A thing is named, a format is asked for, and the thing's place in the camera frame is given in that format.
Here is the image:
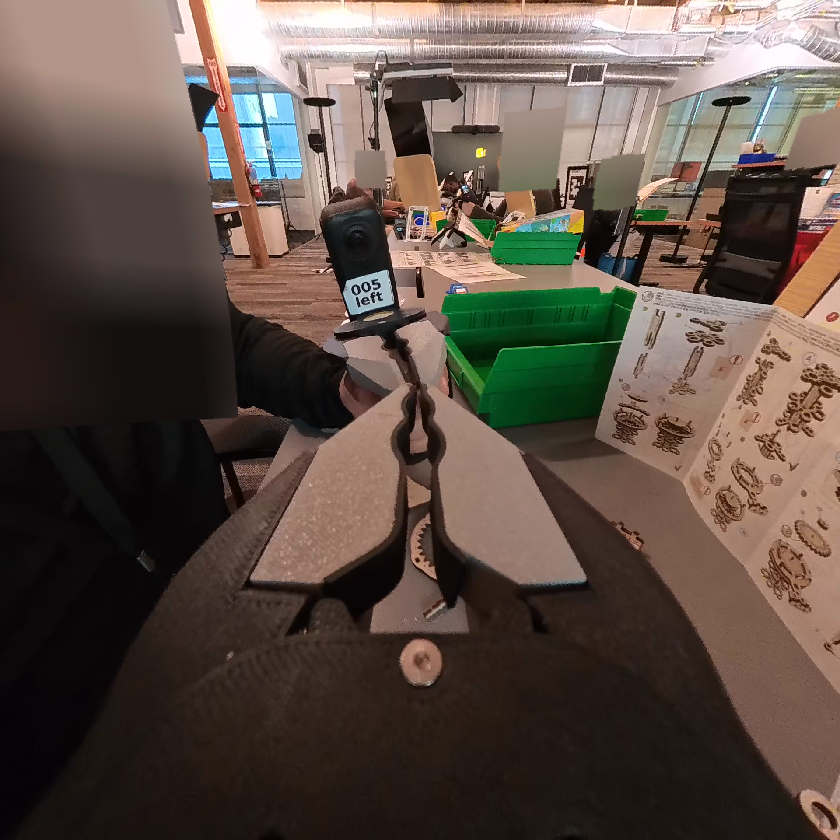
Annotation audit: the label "folded assembly instruction leaflet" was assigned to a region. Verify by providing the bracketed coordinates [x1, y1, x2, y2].
[595, 287, 840, 694]

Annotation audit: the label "green plastic bin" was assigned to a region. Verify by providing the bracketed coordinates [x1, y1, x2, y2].
[440, 286, 638, 430]
[489, 230, 582, 266]

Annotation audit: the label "white cabinet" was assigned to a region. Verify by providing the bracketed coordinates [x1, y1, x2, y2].
[230, 203, 290, 258]

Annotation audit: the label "wooden standing table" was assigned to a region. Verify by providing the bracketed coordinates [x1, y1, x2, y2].
[630, 218, 723, 284]

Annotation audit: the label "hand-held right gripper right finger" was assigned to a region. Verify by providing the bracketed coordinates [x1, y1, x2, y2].
[419, 387, 589, 610]

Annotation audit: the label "colourful cardboard box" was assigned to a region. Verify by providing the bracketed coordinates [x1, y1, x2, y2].
[511, 209, 585, 235]

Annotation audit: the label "printed paper sheets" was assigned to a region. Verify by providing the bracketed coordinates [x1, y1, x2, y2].
[398, 248, 527, 285]

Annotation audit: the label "grey seat chair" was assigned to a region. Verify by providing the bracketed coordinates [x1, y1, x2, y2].
[203, 415, 294, 513]

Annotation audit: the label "person's dark clothing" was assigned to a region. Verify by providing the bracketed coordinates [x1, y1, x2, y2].
[0, 420, 232, 840]

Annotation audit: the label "wooden internal gear ring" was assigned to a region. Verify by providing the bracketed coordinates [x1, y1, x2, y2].
[409, 511, 440, 582]

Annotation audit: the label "dark monitor screen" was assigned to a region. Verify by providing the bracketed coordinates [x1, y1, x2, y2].
[431, 130, 504, 193]

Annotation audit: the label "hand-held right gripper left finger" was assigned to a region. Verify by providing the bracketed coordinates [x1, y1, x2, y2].
[249, 384, 421, 618]

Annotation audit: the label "black office chair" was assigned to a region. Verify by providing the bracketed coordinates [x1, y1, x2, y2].
[693, 172, 816, 304]

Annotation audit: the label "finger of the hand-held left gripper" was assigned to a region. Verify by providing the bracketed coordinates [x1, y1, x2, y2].
[344, 333, 412, 397]
[399, 319, 452, 392]

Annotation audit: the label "person's left hand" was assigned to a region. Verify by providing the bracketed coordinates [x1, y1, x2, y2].
[338, 376, 396, 420]

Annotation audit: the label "person's left forearm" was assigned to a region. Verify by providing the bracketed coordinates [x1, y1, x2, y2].
[228, 301, 357, 431]

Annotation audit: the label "silver ventilation duct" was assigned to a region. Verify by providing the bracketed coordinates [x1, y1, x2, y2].
[262, 0, 711, 67]

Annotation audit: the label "tan cardboard board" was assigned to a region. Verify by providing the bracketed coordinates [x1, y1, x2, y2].
[773, 220, 840, 322]

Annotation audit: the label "wooden support post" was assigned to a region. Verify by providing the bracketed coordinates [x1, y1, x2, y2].
[189, 0, 271, 270]

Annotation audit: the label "black floor lamp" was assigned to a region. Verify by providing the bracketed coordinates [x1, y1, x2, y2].
[658, 95, 753, 265]
[302, 96, 337, 199]

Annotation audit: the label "black studio softbox light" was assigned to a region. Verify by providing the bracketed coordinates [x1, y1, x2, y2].
[354, 61, 464, 158]

